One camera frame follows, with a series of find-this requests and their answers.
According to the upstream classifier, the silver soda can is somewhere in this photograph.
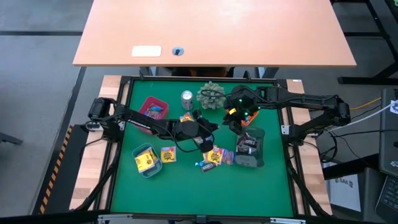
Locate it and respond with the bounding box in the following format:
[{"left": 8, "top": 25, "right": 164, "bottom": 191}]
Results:
[{"left": 180, "top": 90, "right": 194, "bottom": 111}]

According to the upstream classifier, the orange plastic basket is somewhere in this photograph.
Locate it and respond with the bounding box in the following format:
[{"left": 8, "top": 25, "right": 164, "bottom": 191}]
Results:
[{"left": 224, "top": 105, "right": 260, "bottom": 127}]

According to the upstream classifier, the yellow orange power cable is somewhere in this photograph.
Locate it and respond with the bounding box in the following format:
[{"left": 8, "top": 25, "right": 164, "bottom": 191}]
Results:
[{"left": 349, "top": 96, "right": 382, "bottom": 111}]

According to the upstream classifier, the black computer device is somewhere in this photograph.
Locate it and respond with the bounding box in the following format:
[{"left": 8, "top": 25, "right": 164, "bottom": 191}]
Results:
[{"left": 379, "top": 88, "right": 398, "bottom": 178}]

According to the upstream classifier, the black furniture foot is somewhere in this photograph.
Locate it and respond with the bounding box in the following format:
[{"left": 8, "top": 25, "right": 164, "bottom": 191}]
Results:
[{"left": 0, "top": 132, "right": 24, "bottom": 146}]

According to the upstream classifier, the black table base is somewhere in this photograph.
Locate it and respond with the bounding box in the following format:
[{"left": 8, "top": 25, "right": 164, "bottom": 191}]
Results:
[{"left": 331, "top": 0, "right": 398, "bottom": 86}]

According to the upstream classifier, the light wooden desk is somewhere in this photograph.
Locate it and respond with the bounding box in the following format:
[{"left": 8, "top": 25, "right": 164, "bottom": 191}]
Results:
[{"left": 72, "top": 0, "right": 358, "bottom": 68}]

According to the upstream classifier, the brown Hershey's chocolate bar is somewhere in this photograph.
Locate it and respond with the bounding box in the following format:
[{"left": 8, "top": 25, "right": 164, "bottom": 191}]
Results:
[
  {"left": 236, "top": 144, "right": 253, "bottom": 156},
  {"left": 200, "top": 162, "right": 218, "bottom": 173},
  {"left": 238, "top": 135, "right": 259, "bottom": 149}
]

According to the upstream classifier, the purple candy packet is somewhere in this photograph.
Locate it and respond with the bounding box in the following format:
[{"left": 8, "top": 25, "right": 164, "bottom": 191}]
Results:
[{"left": 222, "top": 149, "right": 235, "bottom": 166}]

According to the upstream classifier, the grey translucent plastic bin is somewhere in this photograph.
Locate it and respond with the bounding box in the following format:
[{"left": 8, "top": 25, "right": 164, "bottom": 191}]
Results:
[{"left": 233, "top": 126, "right": 266, "bottom": 169}]

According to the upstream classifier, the black keyboard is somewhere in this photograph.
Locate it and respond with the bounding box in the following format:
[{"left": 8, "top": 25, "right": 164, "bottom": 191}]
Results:
[{"left": 374, "top": 175, "right": 398, "bottom": 223}]

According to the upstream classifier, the red plastic bin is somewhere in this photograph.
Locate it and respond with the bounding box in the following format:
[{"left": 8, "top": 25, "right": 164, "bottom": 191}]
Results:
[{"left": 137, "top": 95, "right": 170, "bottom": 135}]

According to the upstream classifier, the blue rainbow candy packet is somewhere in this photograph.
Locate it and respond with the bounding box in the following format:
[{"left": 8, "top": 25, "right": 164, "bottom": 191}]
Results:
[{"left": 146, "top": 105, "right": 165, "bottom": 121}]

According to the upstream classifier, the green table mat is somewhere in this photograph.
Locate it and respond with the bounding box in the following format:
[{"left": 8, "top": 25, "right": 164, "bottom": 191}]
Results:
[{"left": 110, "top": 80, "right": 295, "bottom": 218}]

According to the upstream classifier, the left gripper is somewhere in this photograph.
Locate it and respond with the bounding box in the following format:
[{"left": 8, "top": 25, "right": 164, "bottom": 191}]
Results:
[{"left": 177, "top": 108, "right": 220, "bottom": 154}]

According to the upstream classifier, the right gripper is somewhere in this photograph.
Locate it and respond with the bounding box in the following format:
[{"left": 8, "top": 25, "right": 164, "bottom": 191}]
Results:
[{"left": 224, "top": 85, "right": 261, "bottom": 135}]

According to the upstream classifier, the black table frame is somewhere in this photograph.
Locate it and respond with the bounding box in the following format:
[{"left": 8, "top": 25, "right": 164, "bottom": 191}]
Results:
[{"left": 74, "top": 73, "right": 332, "bottom": 224}]

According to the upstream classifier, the artificial plant in pot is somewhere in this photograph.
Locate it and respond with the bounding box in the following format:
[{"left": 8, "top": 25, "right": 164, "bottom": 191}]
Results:
[{"left": 196, "top": 81, "right": 226, "bottom": 110}]

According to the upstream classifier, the black yellow hazard strip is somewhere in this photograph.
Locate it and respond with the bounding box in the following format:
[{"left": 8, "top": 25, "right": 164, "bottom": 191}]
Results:
[{"left": 39, "top": 124, "right": 73, "bottom": 215}]

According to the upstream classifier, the silver metal bracket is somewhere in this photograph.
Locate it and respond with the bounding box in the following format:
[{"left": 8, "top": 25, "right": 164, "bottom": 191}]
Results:
[
  {"left": 98, "top": 213, "right": 133, "bottom": 223},
  {"left": 270, "top": 217, "right": 307, "bottom": 224}
]

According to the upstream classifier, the white floor cable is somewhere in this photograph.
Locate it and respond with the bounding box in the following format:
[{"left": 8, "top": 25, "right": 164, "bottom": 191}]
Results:
[{"left": 329, "top": 102, "right": 398, "bottom": 132}]

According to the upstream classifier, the teal plastic bin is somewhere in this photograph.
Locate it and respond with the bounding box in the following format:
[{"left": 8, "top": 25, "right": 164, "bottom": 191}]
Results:
[{"left": 131, "top": 142, "right": 163, "bottom": 179}]

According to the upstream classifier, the white pad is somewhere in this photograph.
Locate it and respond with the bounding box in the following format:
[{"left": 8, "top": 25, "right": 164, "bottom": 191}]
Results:
[{"left": 131, "top": 45, "right": 162, "bottom": 58}]

